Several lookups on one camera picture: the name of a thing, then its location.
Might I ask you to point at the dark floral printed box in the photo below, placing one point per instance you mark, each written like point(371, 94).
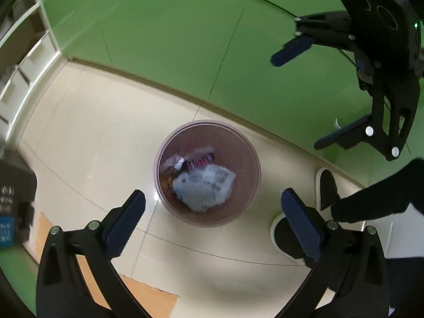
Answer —
point(198, 163)

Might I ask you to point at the orange floor mat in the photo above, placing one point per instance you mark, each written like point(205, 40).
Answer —
point(149, 298)

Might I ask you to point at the green side panel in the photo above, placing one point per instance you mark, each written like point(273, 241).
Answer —
point(13, 271)

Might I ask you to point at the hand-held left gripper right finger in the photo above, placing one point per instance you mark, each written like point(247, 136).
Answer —
point(303, 225)

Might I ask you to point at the person's right leg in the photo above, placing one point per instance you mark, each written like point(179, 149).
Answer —
point(381, 198)

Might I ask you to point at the white open shelf unit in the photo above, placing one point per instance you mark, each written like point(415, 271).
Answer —
point(36, 56)

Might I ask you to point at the pink trash bin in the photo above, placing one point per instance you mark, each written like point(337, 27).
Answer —
point(238, 159)

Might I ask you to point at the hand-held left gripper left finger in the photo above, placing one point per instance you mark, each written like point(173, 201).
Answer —
point(127, 220)

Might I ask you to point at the white paper ball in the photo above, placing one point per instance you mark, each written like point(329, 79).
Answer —
point(177, 164)

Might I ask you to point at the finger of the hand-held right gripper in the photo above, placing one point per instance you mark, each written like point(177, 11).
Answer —
point(291, 51)
point(344, 135)

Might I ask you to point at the green counter cabinet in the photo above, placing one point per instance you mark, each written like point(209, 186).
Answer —
point(165, 39)

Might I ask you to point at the white and blue plastic bag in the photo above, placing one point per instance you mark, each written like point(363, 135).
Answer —
point(205, 185)

